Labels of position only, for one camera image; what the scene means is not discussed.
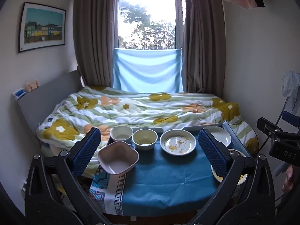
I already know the person's right hand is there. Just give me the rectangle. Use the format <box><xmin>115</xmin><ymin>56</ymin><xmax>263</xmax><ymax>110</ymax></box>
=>
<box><xmin>282</xmin><ymin>166</ymin><xmax>293</xmax><ymax>194</ymax></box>

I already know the pink plush toy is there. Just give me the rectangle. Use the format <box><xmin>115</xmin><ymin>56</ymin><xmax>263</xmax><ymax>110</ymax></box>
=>
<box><xmin>24</xmin><ymin>80</ymin><xmax>39</xmax><ymax>93</ymax></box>

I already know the right brown curtain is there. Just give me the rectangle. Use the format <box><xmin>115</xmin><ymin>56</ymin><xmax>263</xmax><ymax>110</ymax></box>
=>
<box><xmin>181</xmin><ymin>0</ymin><xmax>226</xmax><ymax>97</ymax></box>

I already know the framed landscape picture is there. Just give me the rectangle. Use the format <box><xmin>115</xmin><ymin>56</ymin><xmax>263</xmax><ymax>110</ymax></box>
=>
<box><xmin>18</xmin><ymin>2</ymin><xmax>67</xmax><ymax>53</ymax></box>

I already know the light blue window cloth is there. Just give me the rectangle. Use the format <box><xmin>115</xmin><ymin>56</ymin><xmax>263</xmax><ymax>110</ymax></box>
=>
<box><xmin>113</xmin><ymin>48</ymin><xmax>184</xmax><ymax>93</ymax></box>

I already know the gold rimmed plate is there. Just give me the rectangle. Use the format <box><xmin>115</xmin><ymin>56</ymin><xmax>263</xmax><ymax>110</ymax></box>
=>
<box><xmin>210</xmin><ymin>148</ymin><xmax>248</xmax><ymax>185</ymax></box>

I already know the white ceramic bowl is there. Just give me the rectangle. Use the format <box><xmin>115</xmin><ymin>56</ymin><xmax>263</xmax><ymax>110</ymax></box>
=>
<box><xmin>110</xmin><ymin>125</ymin><xmax>134</xmax><ymax>144</ymax></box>

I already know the brown curtain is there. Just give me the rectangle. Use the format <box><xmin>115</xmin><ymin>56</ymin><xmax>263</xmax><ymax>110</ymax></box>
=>
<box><xmin>73</xmin><ymin>0</ymin><xmax>116</xmax><ymax>87</ymax></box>
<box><xmin>181</xmin><ymin>0</ymin><xmax>226</xmax><ymax>97</ymax></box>

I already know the left brown curtain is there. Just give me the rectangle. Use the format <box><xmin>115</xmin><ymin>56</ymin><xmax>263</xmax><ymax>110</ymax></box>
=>
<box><xmin>73</xmin><ymin>0</ymin><xmax>116</xmax><ymax>87</ymax></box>

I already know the window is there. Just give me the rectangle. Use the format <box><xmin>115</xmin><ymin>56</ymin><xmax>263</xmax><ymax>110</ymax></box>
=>
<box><xmin>114</xmin><ymin>0</ymin><xmax>186</xmax><ymax>50</ymax></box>

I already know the blue white box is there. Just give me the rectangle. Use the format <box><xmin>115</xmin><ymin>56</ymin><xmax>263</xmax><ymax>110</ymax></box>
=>
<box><xmin>13</xmin><ymin>88</ymin><xmax>26</xmax><ymax>101</ymax></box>

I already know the hanging white garment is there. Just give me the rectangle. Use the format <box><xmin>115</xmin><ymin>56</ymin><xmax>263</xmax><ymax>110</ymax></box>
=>
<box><xmin>282</xmin><ymin>70</ymin><xmax>300</xmax><ymax>115</ymax></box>

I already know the blue patterned tablecloth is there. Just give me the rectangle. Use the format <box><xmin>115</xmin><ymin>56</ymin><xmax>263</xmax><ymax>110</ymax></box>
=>
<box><xmin>89</xmin><ymin>142</ymin><xmax>220</xmax><ymax>217</ymax></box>

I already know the floral quilt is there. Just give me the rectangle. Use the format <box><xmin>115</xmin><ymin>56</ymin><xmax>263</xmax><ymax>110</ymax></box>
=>
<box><xmin>36</xmin><ymin>86</ymin><xmax>259</xmax><ymax>155</ymax></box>

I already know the pink square handled bowl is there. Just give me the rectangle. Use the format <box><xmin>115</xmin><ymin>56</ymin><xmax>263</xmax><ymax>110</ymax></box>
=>
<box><xmin>97</xmin><ymin>141</ymin><xmax>139</xmax><ymax>175</ymax></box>

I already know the small white plate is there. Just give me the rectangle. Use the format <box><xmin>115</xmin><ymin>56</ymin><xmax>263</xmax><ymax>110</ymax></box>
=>
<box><xmin>203</xmin><ymin>125</ymin><xmax>231</xmax><ymax>147</ymax></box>

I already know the cartoon printed deep plate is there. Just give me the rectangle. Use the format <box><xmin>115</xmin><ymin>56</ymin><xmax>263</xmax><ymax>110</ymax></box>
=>
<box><xmin>160</xmin><ymin>129</ymin><xmax>197</xmax><ymax>156</ymax></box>

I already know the grey headboard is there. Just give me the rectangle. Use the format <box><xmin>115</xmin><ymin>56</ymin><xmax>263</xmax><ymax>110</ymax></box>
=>
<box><xmin>16</xmin><ymin>70</ymin><xmax>83</xmax><ymax>134</ymax></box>

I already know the cream yellow bowl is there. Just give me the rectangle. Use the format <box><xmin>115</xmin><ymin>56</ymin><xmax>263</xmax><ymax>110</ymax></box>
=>
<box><xmin>132</xmin><ymin>128</ymin><xmax>158</xmax><ymax>151</ymax></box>

